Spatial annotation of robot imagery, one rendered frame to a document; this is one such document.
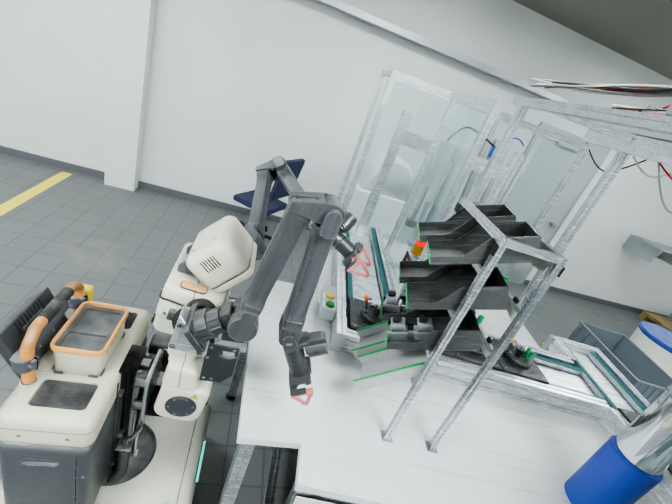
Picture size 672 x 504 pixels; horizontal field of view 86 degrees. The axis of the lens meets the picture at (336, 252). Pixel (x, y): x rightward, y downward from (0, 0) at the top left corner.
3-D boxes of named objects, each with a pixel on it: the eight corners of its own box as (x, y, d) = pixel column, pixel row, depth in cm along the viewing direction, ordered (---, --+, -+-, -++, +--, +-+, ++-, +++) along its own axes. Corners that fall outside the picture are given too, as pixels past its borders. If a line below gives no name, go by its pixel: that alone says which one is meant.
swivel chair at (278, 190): (283, 237, 433) (306, 158, 391) (272, 256, 384) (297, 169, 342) (237, 221, 429) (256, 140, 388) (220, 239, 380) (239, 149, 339)
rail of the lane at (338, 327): (329, 350, 155) (337, 331, 151) (332, 256, 235) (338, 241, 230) (341, 353, 156) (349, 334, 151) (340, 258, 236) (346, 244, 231)
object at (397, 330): (387, 339, 118) (386, 321, 116) (388, 332, 122) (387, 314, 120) (414, 340, 117) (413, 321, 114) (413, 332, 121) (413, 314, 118)
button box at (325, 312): (318, 317, 166) (322, 306, 163) (320, 292, 185) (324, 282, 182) (332, 321, 167) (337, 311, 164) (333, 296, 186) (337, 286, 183)
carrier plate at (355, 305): (349, 330, 157) (350, 326, 156) (348, 299, 178) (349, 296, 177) (400, 344, 160) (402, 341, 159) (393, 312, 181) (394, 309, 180)
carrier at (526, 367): (501, 373, 167) (516, 353, 161) (483, 338, 188) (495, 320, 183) (547, 385, 170) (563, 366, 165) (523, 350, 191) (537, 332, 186)
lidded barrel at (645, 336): (670, 418, 364) (725, 368, 334) (626, 410, 350) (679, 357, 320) (624, 374, 415) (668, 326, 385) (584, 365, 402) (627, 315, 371)
